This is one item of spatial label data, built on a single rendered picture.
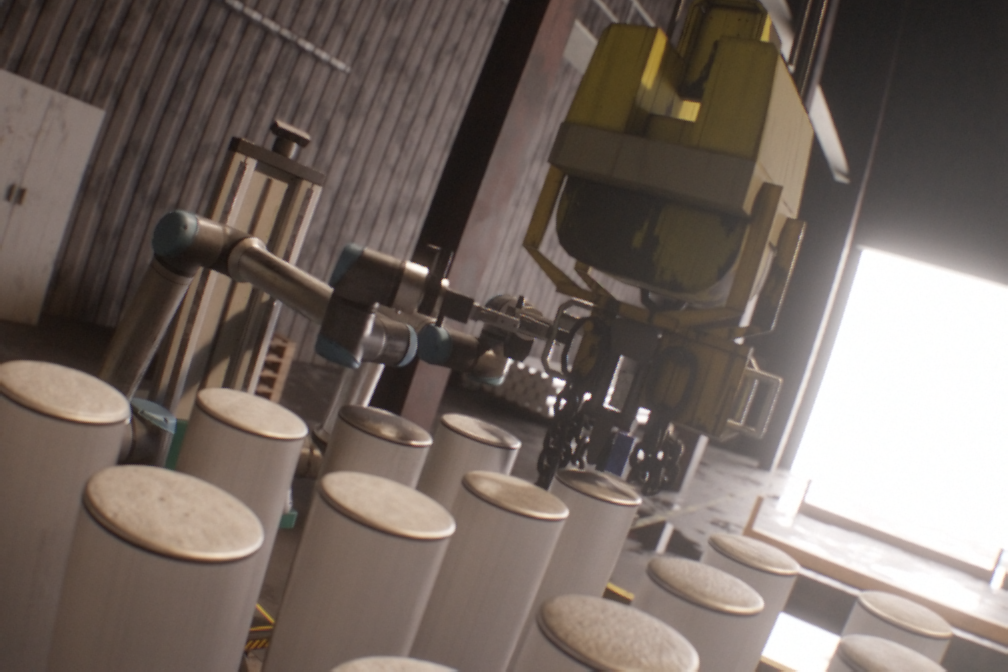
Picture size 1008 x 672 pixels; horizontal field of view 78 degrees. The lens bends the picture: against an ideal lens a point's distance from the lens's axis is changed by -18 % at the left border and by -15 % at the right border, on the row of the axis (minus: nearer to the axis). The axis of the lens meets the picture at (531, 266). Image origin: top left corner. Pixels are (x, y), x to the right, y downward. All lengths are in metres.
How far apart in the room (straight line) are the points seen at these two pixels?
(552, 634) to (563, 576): 0.65
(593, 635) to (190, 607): 0.35
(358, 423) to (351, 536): 0.41
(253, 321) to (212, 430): 1.37
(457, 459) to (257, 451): 0.54
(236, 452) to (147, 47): 6.40
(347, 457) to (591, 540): 0.44
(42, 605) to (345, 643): 0.35
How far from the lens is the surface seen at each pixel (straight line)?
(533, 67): 4.27
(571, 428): 1.48
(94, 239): 7.28
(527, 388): 10.30
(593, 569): 1.34
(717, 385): 1.35
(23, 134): 6.38
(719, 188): 1.17
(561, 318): 1.53
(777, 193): 1.22
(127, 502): 0.65
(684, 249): 1.24
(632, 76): 1.31
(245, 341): 2.37
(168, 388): 2.28
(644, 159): 1.23
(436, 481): 1.46
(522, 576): 1.08
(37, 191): 6.48
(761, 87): 1.23
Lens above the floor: 1.62
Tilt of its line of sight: 3 degrees up
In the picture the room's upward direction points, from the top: 19 degrees clockwise
